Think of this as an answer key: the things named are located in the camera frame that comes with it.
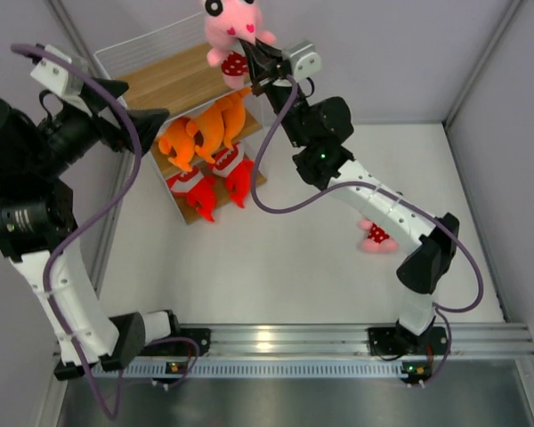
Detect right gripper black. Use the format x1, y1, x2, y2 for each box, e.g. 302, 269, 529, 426
239, 35, 310, 150

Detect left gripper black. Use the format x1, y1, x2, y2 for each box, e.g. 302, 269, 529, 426
28, 76, 167, 175

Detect pink frog plush front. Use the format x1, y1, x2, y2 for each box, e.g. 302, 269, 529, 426
201, 0, 277, 90

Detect pink frog plush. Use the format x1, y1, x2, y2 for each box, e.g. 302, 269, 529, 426
358, 219, 399, 254
201, 0, 277, 90

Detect orange shark plush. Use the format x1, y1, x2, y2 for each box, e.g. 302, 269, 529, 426
222, 86, 252, 149
156, 117, 198, 172
186, 97, 232, 164

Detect red shark plush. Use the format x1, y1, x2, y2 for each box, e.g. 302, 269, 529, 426
166, 165, 216, 222
207, 141, 254, 208

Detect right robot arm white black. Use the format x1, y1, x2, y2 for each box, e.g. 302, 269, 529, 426
239, 40, 459, 355

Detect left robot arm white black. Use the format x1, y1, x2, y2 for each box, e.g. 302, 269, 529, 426
0, 84, 183, 381

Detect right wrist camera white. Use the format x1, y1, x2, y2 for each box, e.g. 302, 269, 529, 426
282, 40, 322, 82

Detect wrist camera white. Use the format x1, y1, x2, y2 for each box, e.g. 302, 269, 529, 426
282, 40, 322, 82
30, 44, 89, 97

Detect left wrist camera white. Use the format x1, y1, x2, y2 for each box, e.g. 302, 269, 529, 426
30, 44, 89, 97

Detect white wire wooden shelf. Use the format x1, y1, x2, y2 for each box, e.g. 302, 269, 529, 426
93, 9, 268, 226

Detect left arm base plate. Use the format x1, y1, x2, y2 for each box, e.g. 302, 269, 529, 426
153, 327, 213, 388

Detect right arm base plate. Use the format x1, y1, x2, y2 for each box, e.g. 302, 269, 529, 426
368, 324, 451, 387

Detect aluminium rail frame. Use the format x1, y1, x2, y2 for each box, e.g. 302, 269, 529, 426
92, 323, 534, 380

